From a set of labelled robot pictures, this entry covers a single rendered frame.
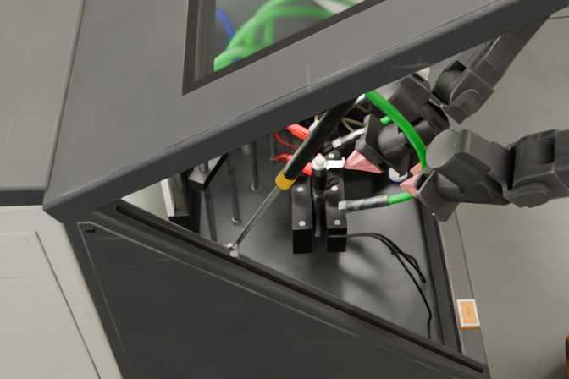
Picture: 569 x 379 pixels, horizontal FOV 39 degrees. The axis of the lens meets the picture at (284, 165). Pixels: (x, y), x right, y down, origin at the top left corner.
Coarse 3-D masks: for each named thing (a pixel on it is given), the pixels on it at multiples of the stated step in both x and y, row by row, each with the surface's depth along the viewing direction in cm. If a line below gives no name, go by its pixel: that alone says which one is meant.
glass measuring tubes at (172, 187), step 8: (192, 168) 160; (176, 176) 144; (184, 176) 151; (168, 184) 145; (176, 184) 146; (184, 184) 152; (168, 192) 146; (176, 192) 147; (184, 192) 153; (168, 200) 148; (176, 200) 149; (184, 200) 150; (168, 208) 149; (176, 208) 152; (184, 208) 151; (168, 216) 151; (176, 216) 151; (184, 216) 151
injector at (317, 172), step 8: (312, 168) 140; (320, 168) 139; (312, 176) 141; (320, 176) 140; (312, 184) 143; (320, 184) 142; (328, 184) 144; (336, 184) 144; (320, 192) 144; (320, 200) 147; (320, 208) 148; (320, 216) 150; (320, 224) 152; (320, 232) 154
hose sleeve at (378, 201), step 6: (366, 198) 130; (372, 198) 129; (378, 198) 128; (384, 198) 127; (348, 204) 132; (354, 204) 131; (360, 204) 130; (366, 204) 129; (372, 204) 129; (378, 204) 128; (384, 204) 127; (354, 210) 131; (360, 210) 131
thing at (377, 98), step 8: (368, 96) 111; (376, 96) 111; (376, 104) 112; (384, 104) 112; (392, 112) 112; (400, 120) 113; (408, 128) 113; (408, 136) 114; (416, 136) 114; (416, 144) 115; (424, 152) 116; (424, 160) 117; (392, 200) 126; (400, 200) 126
